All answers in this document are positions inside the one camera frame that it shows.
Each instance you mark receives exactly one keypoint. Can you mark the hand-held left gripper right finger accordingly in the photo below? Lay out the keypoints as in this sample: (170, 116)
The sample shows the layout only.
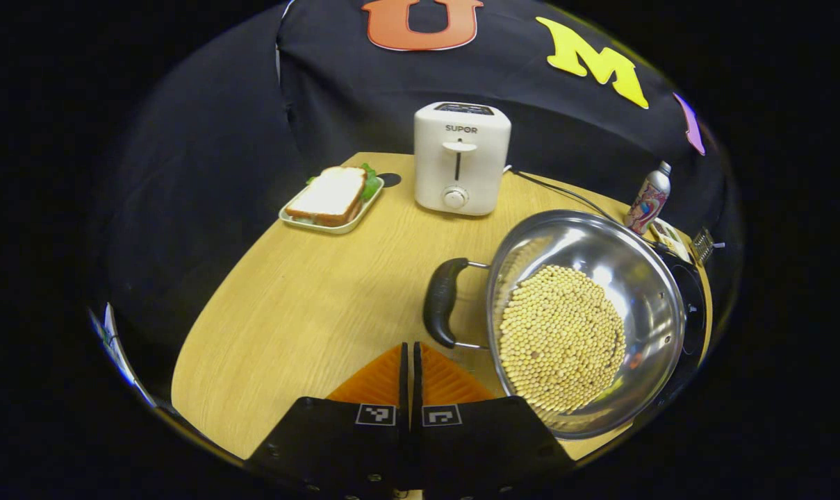
(482, 437)

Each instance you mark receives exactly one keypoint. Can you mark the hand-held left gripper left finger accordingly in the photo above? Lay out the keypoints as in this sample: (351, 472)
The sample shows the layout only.
(336, 437)

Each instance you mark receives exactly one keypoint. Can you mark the black induction cooktop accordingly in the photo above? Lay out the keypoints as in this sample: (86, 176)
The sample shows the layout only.
(694, 305)

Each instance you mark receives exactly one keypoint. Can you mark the pile of yellow soybeans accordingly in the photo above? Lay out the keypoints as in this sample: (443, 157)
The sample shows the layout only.
(562, 340)

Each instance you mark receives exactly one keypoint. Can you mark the sandwich with lettuce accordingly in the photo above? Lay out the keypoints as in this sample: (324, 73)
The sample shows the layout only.
(329, 194)

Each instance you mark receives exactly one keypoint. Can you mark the white toaster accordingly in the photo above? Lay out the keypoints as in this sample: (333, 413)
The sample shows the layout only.
(461, 167)

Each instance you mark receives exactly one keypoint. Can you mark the small white dish dark food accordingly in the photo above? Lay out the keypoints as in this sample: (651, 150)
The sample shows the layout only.
(670, 237)

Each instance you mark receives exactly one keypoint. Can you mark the silver bottle colourful label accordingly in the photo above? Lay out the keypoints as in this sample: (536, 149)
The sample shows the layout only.
(647, 201)

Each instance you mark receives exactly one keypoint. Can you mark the black backdrop cloth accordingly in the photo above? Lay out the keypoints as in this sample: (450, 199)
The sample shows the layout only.
(253, 125)

